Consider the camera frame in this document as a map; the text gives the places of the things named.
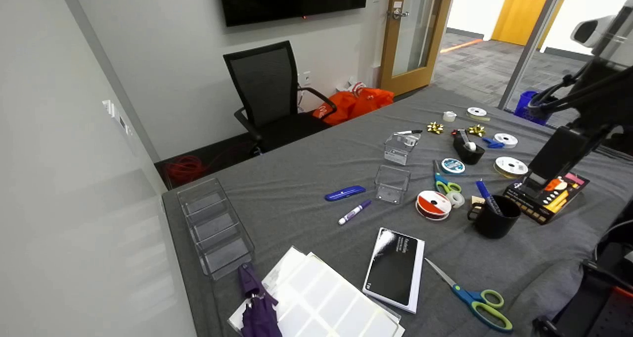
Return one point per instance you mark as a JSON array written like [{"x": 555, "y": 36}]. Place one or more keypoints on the purple marker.
[{"x": 354, "y": 212}]

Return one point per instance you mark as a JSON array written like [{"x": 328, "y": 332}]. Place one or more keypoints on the gold ribbon spool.
[{"x": 511, "y": 167}]

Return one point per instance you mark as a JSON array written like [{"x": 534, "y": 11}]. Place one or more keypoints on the black mug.
[{"x": 494, "y": 220}]

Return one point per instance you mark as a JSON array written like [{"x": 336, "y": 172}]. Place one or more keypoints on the blue clip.
[{"x": 492, "y": 142}]

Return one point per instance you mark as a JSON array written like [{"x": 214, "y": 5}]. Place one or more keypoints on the clear tape roll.
[{"x": 456, "y": 199}]

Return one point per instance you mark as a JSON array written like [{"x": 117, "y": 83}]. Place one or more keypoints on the black and white notepad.
[{"x": 394, "y": 270}]

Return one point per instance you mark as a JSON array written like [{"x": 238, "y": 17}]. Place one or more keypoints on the dark blue marker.
[{"x": 487, "y": 194}]

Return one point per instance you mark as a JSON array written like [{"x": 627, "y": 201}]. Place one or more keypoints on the wooden door with glass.
[{"x": 413, "y": 35}]

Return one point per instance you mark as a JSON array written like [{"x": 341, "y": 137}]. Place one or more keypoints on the orange bag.
[{"x": 353, "y": 105}]

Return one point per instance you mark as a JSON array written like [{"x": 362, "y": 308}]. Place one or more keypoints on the black desk holder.
[{"x": 467, "y": 155}]

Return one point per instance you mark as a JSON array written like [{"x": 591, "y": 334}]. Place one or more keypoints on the red ribbon spool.
[{"x": 433, "y": 205}]

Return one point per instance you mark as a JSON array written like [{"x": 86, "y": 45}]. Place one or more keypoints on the clear plastic box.
[
  {"x": 400, "y": 149},
  {"x": 391, "y": 184}
]

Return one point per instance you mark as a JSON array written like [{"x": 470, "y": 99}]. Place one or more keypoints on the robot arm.
[{"x": 610, "y": 32}]

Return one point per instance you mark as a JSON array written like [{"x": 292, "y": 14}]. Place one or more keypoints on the teal ribbon spool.
[{"x": 453, "y": 166}]

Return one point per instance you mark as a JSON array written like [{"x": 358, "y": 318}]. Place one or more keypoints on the gold gift bow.
[
  {"x": 435, "y": 127},
  {"x": 476, "y": 130}
]

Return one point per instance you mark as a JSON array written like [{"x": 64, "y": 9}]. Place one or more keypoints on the blue bin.
[{"x": 529, "y": 107}]

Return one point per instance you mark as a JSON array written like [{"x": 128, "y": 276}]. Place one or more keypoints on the stack of white label sheets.
[{"x": 321, "y": 297}]

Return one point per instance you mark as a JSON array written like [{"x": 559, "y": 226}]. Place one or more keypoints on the large blue green scissors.
[{"x": 477, "y": 300}]

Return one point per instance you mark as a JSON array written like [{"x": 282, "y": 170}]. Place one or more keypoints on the black box of highlighters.
[{"x": 551, "y": 198}]

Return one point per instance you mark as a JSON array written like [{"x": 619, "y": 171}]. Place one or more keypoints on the white bag with red print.
[{"x": 356, "y": 87}]

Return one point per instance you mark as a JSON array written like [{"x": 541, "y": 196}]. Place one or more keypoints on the clear compartment organizer tray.
[{"x": 215, "y": 228}]

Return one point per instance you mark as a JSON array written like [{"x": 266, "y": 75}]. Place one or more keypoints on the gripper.
[{"x": 606, "y": 97}]

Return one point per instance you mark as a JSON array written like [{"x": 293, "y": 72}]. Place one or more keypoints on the small green blue scissors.
[{"x": 445, "y": 183}]

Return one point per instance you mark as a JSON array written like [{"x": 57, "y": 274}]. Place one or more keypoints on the wall socket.
[{"x": 306, "y": 77}]

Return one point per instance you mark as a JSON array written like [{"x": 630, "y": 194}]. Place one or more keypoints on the black office chair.
[{"x": 269, "y": 87}]

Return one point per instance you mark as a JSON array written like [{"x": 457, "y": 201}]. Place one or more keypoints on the purple folded umbrella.
[{"x": 258, "y": 307}]

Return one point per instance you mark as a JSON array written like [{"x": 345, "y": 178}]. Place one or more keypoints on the small beige block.
[{"x": 477, "y": 201}]

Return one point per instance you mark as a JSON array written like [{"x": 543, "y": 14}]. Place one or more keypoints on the yellow wooden cabinet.
[{"x": 521, "y": 15}]

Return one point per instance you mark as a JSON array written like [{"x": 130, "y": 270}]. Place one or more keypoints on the white ribbon spool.
[
  {"x": 506, "y": 140},
  {"x": 477, "y": 113}
]

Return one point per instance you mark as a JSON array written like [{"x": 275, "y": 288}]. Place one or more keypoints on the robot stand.
[{"x": 601, "y": 297}]

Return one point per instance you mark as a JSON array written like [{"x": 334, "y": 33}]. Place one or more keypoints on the small white tape roll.
[{"x": 449, "y": 116}]

